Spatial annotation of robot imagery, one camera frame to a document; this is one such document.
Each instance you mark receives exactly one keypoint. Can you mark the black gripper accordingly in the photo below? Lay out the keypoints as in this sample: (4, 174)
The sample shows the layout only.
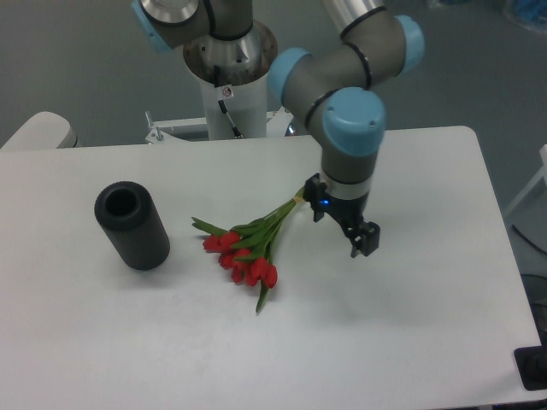
(348, 213)

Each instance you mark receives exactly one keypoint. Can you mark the red tulip bouquet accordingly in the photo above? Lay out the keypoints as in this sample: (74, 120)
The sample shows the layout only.
(247, 250)

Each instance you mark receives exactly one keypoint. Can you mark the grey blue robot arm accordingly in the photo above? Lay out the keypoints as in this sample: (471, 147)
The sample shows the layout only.
(330, 96)

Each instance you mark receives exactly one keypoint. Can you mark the black box at table corner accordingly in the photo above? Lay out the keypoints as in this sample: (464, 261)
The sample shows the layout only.
(531, 364)

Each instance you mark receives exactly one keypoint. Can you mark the black ribbed cylinder vase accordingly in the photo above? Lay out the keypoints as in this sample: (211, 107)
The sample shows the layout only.
(127, 214)

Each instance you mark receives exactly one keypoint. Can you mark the blue plastic bag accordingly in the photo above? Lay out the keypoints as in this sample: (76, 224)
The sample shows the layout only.
(530, 14)

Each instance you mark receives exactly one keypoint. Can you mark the white chair armrest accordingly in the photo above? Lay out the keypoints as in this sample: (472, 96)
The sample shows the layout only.
(44, 130)

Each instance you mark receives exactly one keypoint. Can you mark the white metal base frame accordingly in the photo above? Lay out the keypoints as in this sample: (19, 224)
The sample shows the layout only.
(280, 123)

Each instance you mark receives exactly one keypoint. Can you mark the white frame at right edge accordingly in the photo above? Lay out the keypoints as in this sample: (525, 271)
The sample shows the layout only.
(532, 190)

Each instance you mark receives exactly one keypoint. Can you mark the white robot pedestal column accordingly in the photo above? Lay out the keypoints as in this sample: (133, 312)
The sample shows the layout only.
(232, 76)

